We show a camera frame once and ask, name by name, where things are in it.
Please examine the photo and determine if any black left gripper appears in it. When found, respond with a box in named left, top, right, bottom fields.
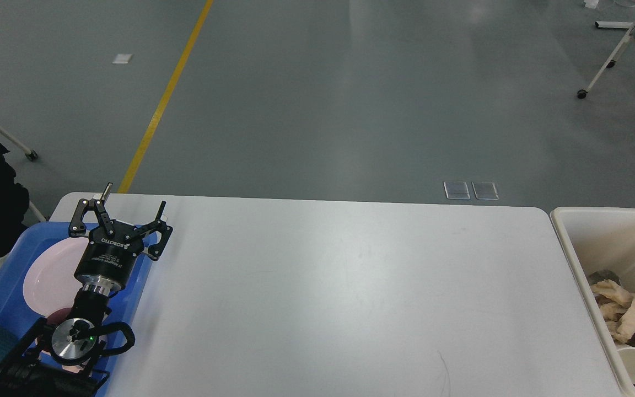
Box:
left=68, top=183, right=174, bottom=293

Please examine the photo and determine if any pink plate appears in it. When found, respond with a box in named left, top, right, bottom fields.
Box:
left=23, top=237, right=88, bottom=317

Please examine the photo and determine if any brown paper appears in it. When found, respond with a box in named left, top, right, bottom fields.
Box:
left=590, top=279, right=635, bottom=344

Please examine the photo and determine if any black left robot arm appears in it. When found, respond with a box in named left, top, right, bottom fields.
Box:
left=0, top=186, right=173, bottom=396

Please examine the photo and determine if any floor socket plate left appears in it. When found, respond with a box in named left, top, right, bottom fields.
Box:
left=443, top=181, right=471, bottom=200

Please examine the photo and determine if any floor socket plate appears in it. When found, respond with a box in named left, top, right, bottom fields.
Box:
left=443, top=181, right=471, bottom=200
left=472, top=181, right=501, bottom=201

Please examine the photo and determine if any floor socket plate right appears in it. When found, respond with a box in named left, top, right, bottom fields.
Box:
left=472, top=181, right=501, bottom=201

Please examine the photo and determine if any beige waste bin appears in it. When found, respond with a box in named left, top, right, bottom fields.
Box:
left=550, top=207, right=635, bottom=396

